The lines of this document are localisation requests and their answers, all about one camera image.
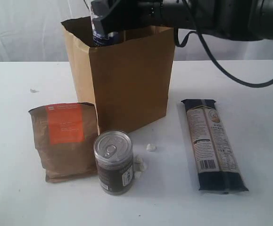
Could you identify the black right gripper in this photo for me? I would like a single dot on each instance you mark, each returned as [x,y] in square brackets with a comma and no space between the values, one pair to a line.
[131,14]

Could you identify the brown pouch orange label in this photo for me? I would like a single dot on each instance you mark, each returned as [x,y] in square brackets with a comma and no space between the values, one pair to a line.
[64,135]

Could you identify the dark jar pull-tab lid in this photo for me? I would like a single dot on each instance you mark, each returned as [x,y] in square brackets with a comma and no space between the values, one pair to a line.
[114,160]

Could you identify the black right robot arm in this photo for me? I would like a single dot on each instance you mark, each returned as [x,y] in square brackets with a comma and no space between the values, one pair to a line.
[240,20]

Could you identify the brown paper shopping bag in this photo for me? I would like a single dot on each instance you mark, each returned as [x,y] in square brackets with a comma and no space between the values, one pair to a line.
[128,82]

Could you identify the small white table scrap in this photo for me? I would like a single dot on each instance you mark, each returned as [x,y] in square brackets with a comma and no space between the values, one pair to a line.
[34,91]

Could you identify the black noodle packet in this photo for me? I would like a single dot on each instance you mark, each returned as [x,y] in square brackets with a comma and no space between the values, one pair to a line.
[217,167]

